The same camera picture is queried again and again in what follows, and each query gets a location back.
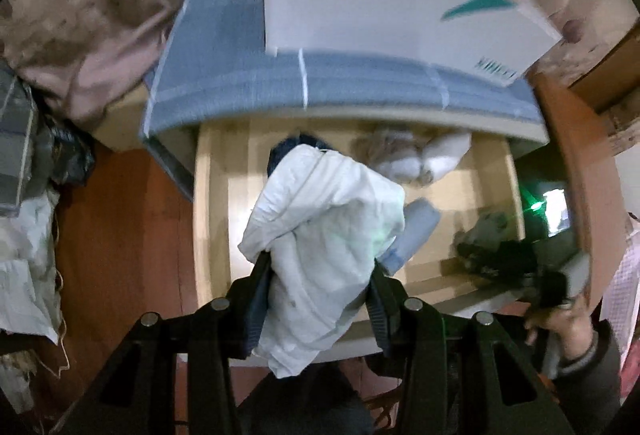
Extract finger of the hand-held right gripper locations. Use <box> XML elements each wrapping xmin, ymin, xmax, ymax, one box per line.
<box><xmin>457</xmin><ymin>240</ymin><xmax>538</xmax><ymax>278</ymax></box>

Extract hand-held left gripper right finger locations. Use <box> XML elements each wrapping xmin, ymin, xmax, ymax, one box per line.
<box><xmin>367</xmin><ymin>264</ymin><xmax>576</xmax><ymax>435</ymax></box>

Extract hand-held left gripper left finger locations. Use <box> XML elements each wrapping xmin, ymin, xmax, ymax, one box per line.
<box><xmin>50</xmin><ymin>254</ymin><xmax>273</xmax><ymax>435</ymax></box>

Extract grey green cloth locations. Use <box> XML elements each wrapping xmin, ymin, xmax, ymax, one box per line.
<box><xmin>455</xmin><ymin>210</ymin><xmax>521</xmax><ymax>248</ymax></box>

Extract white underwear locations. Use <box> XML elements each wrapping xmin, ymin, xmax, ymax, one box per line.
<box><xmin>237</xmin><ymin>144</ymin><xmax>407</xmax><ymax>380</ymax></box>

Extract wooden drawer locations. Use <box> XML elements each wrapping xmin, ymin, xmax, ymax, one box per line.
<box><xmin>192</xmin><ymin>117</ymin><xmax>531</xmax><ymax>361</ymax></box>

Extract dark blue floral underwear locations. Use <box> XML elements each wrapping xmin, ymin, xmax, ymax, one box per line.
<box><xmin>267</xmin><ymin>132</ymin><xmax>331</xmax><ymax>176</ymax></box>

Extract white cardboard box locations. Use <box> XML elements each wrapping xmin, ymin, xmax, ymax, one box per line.
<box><xmin>262</xmin><ymin>0</ymin><xmax>563</xmax><ymax>88</ymax></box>

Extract person's right forearm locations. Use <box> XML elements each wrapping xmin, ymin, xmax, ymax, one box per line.
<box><xmin>547</xmin><ymin>320</ymin><xmax>623</xmax><ymax>435</ymax></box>

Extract person's right hand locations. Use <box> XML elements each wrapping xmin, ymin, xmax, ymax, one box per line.
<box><xmin>525</xmin><ymin>294</ymin><xmax>597</xmax><ymax>360</ymax></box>

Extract pink checked cloth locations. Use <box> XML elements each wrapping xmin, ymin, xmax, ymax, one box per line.
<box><xmin>600</xmin><ymin>215</ymin><xmax>640</xmax><ymax>366</ymax></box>

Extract light blue rolled cloth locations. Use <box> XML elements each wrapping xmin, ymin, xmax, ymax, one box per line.
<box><xmin>382</xmin><ymin>197</ymin><xmax>442</xmax><ymax>276</ymax></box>

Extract person's dark trousers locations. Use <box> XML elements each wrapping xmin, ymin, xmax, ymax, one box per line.
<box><xmin>240</xmin><ymin>360</ymin><xmax>401</xmax><ymax>435</ymax></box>

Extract brown wooden board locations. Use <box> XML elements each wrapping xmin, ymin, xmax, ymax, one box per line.
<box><xmin>530</xmin><ymin>74</ymin><xmax>628</xmax><ymax>316</ymax></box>

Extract grey sock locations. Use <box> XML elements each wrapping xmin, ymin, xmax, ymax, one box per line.
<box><xmin>352</xmin><ymin>127</ymin><xmax>436</xmax><ymax>186</ymax></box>

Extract brown wooden furniture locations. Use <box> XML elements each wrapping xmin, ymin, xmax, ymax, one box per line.
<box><xmin>570</xmin><ymin>20</ymin><xmax>640</xmax><ymax>116</ymax></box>

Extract beige cardboard box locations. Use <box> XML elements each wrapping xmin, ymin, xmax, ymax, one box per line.
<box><xmin>92</xmin><ymin>87</ymin><xmax>201</xmax><ymax>153</ymax></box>

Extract white plastic bag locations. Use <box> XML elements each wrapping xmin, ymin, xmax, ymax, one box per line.
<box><xmin>0</xmin><ymin>187</ymin><xmax>68</xmax><ymax>346</ymax></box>

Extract dark plastic bag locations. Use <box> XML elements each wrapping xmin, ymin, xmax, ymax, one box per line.
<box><xmin>35</xmin><ymin>120</ymin><xmax>96</xmax><ymax>186</ymax></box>

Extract grey plaid cloth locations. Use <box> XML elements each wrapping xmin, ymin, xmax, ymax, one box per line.
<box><xmin>0</xmin><ymin>65</ymin><xmax>41</xmax><ymax>216</ymax></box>

